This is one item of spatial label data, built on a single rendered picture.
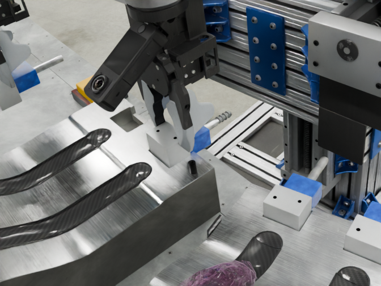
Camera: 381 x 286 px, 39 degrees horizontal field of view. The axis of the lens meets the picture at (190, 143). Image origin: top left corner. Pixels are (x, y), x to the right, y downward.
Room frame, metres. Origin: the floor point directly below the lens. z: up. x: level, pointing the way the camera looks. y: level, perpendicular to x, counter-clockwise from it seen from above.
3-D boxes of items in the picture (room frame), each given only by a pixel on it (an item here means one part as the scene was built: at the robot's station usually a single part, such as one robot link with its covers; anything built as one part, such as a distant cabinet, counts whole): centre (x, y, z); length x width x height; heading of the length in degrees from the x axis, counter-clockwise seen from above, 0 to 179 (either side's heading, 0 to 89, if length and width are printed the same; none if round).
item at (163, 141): (0.59, -0.01, 0.90); 0.13 x 0.05 x 0.05; 121
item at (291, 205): (0.48, -0.14, 0.86); 0.13 x 0.05 x 0.05; 138
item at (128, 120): (0.66, 0.08, 0.87); 0.05 x 0.05 x 0.04; 31
